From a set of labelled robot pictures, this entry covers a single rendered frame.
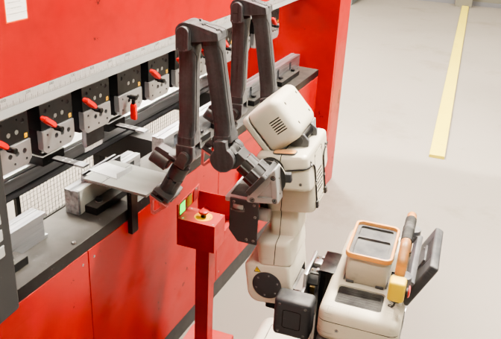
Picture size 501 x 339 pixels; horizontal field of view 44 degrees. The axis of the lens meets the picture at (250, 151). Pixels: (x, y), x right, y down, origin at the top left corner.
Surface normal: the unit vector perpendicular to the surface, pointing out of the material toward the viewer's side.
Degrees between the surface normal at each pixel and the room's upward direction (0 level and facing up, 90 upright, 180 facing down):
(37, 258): 0
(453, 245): 0
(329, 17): 90
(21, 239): 90
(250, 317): 0
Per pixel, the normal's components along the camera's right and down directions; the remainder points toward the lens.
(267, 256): -0.33, 0.36
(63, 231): 0.04, -0.92
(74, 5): 0.91, 0.21
